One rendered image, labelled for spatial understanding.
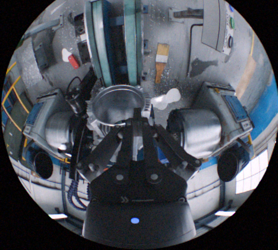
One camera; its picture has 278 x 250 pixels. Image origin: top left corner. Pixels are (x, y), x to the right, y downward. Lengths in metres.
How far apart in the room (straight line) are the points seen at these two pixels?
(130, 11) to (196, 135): 0.43
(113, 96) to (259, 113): 5.58
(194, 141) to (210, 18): 0.35
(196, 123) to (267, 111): 5.19
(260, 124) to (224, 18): 5.46
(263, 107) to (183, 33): 5.26
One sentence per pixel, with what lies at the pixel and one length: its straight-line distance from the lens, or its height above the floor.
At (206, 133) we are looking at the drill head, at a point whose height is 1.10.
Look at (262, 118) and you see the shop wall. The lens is 5.53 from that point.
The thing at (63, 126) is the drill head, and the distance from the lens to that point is 0.43.
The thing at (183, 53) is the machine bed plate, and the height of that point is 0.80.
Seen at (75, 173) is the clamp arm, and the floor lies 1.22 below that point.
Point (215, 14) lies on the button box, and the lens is 0.21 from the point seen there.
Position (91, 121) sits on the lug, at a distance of 0.26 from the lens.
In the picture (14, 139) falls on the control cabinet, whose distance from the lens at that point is 3.34.
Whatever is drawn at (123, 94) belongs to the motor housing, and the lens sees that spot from 0.36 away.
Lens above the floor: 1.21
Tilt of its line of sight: 40 degrees down
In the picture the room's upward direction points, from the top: 178 degrees clockwise
